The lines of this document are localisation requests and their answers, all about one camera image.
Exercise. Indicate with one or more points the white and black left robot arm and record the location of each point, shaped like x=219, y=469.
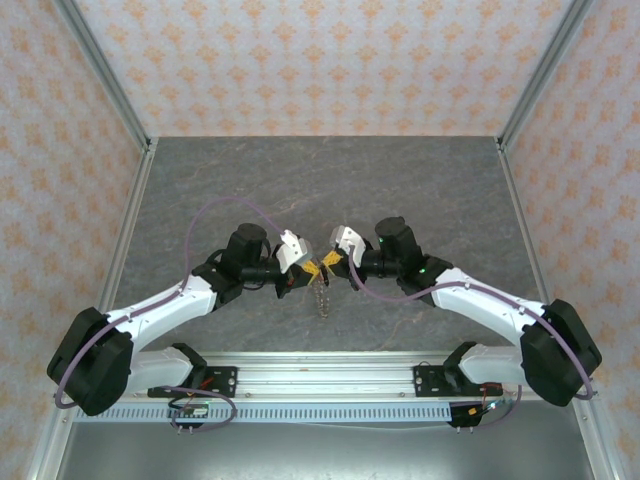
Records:
x=160, y=310

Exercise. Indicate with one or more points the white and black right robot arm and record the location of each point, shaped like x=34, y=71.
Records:
x=480, y=305

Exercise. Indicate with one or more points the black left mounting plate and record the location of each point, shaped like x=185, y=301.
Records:
x=222, y=382

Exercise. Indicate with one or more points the black mounting plate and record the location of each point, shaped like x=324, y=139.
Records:
x=222, y=382
x=430, y=382

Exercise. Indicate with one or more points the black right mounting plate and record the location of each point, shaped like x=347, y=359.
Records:
x=430, y=382

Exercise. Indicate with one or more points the small circuit board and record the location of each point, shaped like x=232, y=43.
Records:
x=487, y=407
x=192, y=411

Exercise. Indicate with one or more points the grey metal shelf panel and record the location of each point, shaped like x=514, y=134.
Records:
x=325, y=452

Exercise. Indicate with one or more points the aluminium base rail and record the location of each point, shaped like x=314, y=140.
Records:
x=325, y=380

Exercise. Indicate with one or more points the aluminium frame side rail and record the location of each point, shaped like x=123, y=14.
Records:
x=122, y=225
x=530, y=240

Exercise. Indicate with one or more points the aluminium frame post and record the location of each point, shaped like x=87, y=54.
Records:
x=102, y=75
x=545, y=75

